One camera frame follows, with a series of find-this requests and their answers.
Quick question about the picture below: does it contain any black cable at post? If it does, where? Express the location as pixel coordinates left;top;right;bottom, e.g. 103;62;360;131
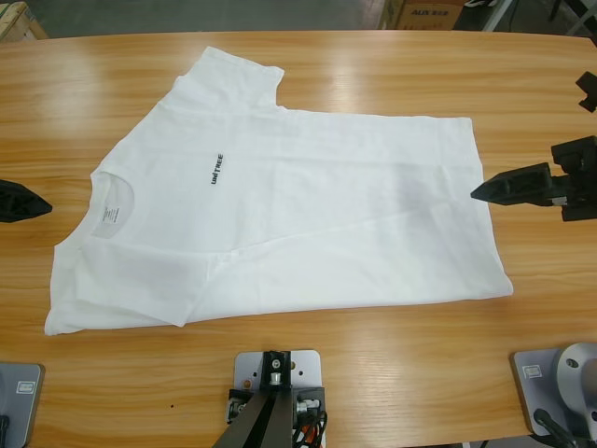
308;410;333;448

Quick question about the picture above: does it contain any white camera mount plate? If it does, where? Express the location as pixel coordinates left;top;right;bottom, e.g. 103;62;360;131
232;349;326;392

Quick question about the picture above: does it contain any cardboard box with blue print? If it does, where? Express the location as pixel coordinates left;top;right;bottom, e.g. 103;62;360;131
396;0;464;30

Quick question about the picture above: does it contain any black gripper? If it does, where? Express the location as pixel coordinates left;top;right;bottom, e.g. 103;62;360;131
469;134;597;223

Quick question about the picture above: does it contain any black bracket with silver bolt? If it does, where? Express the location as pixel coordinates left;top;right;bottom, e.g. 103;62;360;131
259;350;294;393

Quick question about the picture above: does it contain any dark camera post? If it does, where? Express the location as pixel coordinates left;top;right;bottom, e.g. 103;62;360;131
212;390;299;448

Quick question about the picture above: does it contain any white t-shirt with black logo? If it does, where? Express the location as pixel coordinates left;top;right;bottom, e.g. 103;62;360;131
44;43;516;338

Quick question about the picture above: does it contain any white table leg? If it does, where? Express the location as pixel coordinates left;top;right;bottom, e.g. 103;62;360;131
481;0;514;33
566;0;596;37

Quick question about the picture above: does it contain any orange cable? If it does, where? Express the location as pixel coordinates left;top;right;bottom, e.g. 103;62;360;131
293;421;319;443

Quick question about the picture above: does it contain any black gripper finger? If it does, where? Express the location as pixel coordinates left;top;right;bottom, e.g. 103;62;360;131
0;179;53;224

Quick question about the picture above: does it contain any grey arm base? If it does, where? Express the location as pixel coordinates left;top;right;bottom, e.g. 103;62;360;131
507;343;597;440
0;361;47;448

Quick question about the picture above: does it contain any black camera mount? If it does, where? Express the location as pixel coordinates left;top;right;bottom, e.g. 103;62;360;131
575;71;597;113

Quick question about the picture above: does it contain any wooden crate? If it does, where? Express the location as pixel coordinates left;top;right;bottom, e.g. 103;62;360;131
0;0;48;41

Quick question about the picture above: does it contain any black clamp with bolt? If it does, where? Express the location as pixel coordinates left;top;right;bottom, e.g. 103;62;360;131
291;385;327;427
225;385;257;425

